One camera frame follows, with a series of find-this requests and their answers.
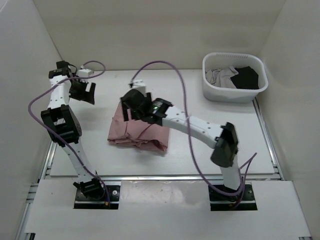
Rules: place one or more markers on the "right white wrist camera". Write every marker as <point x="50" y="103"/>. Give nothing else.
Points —
<point x="139" y="85"/>

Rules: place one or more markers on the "white laundry basket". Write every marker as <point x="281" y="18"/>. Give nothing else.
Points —
<point x="222" y="60"/>

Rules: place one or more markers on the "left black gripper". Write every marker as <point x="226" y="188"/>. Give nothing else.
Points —
<point x="88" y="97"/>

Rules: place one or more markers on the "grey garment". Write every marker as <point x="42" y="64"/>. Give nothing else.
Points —
<point x="221" y="78"/>

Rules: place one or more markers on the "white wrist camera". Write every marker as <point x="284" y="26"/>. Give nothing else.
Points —
<point x="139" y="85"/>
<point x="84" y="73"/>

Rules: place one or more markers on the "pink trousers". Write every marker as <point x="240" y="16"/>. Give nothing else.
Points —
<point x="136" y="133"/>

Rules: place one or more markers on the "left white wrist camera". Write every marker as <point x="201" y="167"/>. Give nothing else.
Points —
<point x="84" y="73"/>

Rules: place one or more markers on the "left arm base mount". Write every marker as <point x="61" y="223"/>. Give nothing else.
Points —
<point x="98" y="202"/>

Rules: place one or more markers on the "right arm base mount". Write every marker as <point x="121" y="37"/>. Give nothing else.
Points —
<point x="245" y="201"/>

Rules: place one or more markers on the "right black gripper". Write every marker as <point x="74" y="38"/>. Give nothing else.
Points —
<point x="125" y="108"/>

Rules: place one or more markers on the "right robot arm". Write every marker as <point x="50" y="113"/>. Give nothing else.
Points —
<point x="222" y="139"/>

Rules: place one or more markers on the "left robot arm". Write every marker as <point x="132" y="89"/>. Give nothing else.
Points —
<point x="65" y="129"/>

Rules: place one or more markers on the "black garment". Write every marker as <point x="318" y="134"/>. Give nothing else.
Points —
<point x="247" y="78"/>

